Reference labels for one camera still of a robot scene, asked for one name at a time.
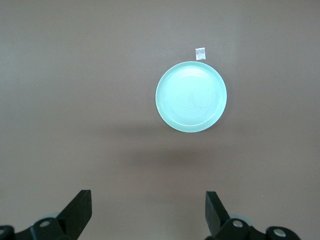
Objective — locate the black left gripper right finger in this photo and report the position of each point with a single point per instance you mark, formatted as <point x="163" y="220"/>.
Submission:
<point x="215" y="215"/>

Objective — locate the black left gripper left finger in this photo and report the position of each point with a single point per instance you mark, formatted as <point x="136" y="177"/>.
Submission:
<point x="75" y="212"/>

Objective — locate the pale green round plate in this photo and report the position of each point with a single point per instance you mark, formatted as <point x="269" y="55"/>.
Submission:
<point x="191" y="97"/>

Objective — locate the small square tape piece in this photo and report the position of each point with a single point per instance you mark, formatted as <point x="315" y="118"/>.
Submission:
<point x="200" y="53"/>

